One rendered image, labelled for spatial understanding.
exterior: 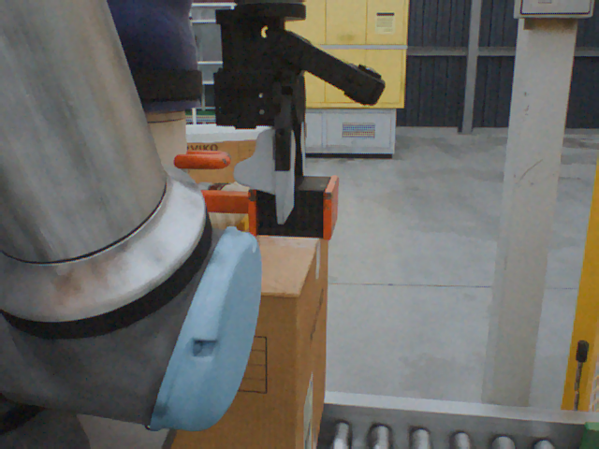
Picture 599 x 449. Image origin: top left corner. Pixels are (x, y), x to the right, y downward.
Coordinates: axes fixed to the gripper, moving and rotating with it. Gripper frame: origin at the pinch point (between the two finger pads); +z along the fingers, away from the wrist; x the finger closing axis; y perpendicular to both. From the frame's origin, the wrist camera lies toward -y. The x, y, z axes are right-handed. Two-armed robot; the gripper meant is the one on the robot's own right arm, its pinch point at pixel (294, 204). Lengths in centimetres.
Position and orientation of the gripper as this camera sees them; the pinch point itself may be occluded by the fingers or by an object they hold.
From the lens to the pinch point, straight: 60.5
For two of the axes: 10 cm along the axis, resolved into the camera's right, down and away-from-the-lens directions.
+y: -9.9, -0.2, 1.4
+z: 0.2, 9.6, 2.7
